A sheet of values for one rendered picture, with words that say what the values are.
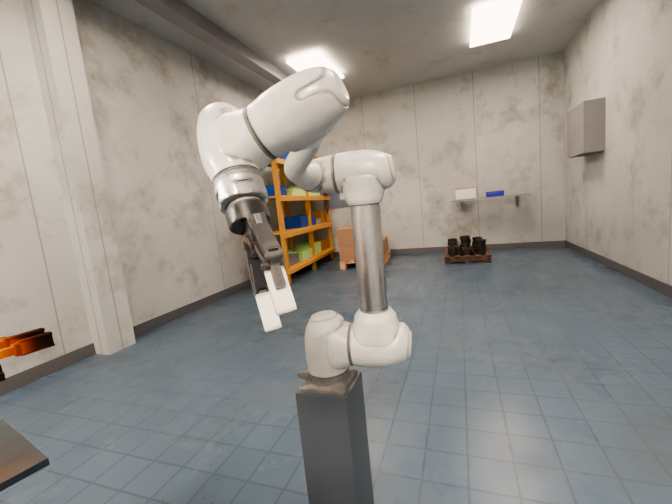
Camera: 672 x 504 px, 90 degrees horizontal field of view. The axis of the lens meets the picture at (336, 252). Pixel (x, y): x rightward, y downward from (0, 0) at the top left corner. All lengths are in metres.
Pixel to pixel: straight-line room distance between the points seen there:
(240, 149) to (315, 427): 1.05
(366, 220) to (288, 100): 0.61
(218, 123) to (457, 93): 7.78
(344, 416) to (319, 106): 1.04
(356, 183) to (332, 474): 1.06
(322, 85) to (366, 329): 0.82
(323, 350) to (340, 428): 0.28
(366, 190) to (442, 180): 6.97
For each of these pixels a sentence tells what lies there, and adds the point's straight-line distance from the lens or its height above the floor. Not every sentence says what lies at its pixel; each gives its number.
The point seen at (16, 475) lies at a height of 0.68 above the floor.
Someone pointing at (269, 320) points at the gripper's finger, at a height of 1.07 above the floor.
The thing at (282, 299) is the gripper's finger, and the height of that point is 1.14.
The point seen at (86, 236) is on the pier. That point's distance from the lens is 4.10.
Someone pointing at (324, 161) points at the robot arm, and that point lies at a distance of 1.14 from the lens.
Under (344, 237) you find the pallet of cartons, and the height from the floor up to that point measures 0.64.
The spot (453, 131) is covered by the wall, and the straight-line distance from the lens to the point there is 8.15.
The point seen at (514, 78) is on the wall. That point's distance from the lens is 8.40.
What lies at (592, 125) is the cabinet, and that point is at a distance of 6.36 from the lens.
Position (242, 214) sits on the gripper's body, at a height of 1.26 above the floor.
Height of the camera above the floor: 1.26
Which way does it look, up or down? 8 degrees down
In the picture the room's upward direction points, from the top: 6 degrees counter-clockwise
